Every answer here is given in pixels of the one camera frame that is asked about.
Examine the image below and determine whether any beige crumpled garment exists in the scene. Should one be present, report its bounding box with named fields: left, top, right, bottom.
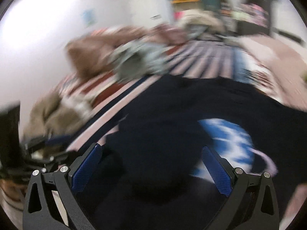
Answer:
left=23, top=92, right=94, bottom=140

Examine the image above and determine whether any striped pink navy blanket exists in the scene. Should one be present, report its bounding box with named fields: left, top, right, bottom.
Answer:
left=57, top=40, right=283, bottom=151

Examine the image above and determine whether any light blue wall poster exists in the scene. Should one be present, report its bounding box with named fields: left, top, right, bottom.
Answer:
left=82, top=9, right=95, bottom=26

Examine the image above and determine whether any pile of light clothes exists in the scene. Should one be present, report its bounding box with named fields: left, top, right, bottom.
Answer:
left=176, top=9, right=226, bottom=39

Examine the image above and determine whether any grey-green crumpled garment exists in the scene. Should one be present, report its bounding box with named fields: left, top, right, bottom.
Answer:
left=109, top=40, right=168, bottom=83

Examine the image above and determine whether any dark navy garment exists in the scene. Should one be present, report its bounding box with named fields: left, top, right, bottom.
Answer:
left=78, top=75, right=306, bottom=229

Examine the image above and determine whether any pink-brown crumpled duvet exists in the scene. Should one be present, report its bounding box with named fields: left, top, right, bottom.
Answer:
left=65, top=23, right=187, bottom=80

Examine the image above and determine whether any pink ribbed quilt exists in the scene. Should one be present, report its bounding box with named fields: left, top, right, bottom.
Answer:
left=238, top=34, right=306, bottom=111

